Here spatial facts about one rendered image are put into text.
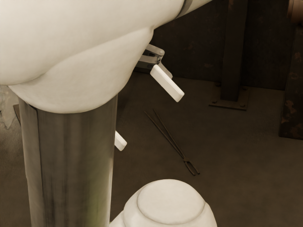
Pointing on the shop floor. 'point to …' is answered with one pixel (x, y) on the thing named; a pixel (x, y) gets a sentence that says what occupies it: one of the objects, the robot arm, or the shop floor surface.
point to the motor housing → (294, 79)
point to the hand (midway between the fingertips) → (148, 117)
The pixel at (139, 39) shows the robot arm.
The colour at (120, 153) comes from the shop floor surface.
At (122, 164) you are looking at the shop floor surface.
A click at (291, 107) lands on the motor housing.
